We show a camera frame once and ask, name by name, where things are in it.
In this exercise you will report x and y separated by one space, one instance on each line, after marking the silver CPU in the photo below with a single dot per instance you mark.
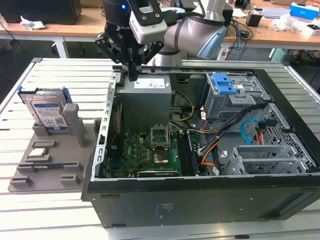
37 152

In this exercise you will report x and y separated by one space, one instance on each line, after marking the large black box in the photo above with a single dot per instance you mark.
37 11

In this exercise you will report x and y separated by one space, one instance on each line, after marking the blue cardboard box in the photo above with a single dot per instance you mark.
303 10

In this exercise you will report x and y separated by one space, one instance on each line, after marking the crumpled white paper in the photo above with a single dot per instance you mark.
31 23

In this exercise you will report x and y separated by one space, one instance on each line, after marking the black pen holder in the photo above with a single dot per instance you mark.
253 20

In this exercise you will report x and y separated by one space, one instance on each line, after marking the grey power supply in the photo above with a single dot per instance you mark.
145 100

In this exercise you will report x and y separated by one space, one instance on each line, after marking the grey metal disk bay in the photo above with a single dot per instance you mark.
262 150

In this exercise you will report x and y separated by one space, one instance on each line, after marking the blue plastic cage latch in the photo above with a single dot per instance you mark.
222 83

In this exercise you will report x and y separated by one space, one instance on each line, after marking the hard disk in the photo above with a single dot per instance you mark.
47 110

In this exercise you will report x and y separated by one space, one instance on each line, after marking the wooden desk white frame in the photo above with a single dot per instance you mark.
82 30
37 32

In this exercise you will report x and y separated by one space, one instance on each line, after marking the small white box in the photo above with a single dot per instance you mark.
312 30

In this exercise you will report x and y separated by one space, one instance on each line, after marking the grey parts rack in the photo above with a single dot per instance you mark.
62 150

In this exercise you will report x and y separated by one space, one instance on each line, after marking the blue RAM stick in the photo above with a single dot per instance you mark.
57 165

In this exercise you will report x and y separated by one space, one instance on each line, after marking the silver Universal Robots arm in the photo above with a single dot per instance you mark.
190 32

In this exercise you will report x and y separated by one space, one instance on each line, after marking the black PC case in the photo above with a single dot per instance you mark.
175 200

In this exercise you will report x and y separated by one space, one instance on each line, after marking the black graphics card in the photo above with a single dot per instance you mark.
157 173

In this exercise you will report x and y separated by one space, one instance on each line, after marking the green motherboard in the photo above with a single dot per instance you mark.
135 150

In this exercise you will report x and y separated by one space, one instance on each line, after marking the brown cardboard box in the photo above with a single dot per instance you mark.
92 3

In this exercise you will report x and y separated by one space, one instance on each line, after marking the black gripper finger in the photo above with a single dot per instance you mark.
110 47
150 53

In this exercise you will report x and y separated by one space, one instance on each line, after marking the clear plastic bag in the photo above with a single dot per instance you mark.
281 23

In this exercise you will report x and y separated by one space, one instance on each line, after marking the grey metal drive cage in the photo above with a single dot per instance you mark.
225 105

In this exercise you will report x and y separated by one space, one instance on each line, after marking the CPU socket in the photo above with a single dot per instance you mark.
161 157

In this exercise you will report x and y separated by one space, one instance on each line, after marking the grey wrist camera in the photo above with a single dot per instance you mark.
147 27

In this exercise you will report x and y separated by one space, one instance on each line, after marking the black RAM slot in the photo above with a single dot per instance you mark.
182 155

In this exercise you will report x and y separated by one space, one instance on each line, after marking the installed RAM stick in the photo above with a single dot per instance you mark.
192 155

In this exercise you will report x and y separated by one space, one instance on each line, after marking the metal locking lever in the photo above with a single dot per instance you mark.
170 137

